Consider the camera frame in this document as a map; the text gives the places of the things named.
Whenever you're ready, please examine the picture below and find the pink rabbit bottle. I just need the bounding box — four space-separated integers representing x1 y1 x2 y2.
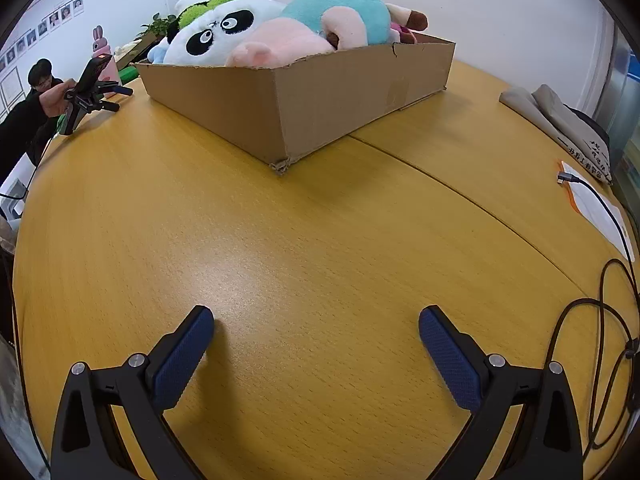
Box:
91 25 121 83

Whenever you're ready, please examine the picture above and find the white paper envelope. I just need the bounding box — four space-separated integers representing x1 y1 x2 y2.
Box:
556 160 630 263

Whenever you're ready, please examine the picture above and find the person's left hand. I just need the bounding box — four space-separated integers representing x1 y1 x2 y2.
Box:
39 84 78 118

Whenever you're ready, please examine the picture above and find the brown cardboard piece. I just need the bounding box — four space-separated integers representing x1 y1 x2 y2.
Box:
116 40 156 68

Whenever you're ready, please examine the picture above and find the grey folded cloth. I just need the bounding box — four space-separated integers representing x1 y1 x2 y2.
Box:
499 84 596 143

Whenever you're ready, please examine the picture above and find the person's left forearm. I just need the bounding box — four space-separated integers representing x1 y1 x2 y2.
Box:
0 92 51 181

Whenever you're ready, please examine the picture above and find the black cable silver plug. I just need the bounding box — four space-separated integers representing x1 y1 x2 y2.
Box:
556 172 640 311

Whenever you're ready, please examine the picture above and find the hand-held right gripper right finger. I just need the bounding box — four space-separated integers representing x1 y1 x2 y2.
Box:
418 305 586 480

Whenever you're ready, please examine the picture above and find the thin black cable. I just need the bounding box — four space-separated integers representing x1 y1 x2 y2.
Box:
0 132 56 201

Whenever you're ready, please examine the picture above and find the black looped cable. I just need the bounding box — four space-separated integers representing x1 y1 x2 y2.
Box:
542 257 640 453

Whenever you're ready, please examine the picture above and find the person's head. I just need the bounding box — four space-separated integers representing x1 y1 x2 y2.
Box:
27 59 66 96

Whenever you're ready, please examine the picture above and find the wall photo chart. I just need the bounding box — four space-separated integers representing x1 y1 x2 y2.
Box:
0 0 86 111

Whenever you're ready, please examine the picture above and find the hot pink plush toy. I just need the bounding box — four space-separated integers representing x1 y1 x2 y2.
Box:
390 22 418 46

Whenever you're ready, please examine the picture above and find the brown cardboard box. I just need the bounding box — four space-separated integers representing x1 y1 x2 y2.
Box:
131 39 457 177

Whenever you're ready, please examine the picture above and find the green potted plant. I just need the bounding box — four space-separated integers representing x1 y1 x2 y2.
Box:
140 12 180 43

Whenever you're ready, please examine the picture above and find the grey printed cloth bag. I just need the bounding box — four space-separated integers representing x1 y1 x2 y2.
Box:
552 130 615 187

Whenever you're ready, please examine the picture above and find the teal and pink plush toy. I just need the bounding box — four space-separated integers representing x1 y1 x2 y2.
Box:
225 0 430 68

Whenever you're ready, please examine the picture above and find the white box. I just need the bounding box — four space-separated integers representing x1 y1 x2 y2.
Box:
0 157 33 218

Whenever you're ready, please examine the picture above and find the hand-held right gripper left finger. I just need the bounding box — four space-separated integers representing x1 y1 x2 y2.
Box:
50 304 216 480

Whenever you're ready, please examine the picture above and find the white panda plush toy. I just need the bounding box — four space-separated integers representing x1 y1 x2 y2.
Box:
161 0 288 67

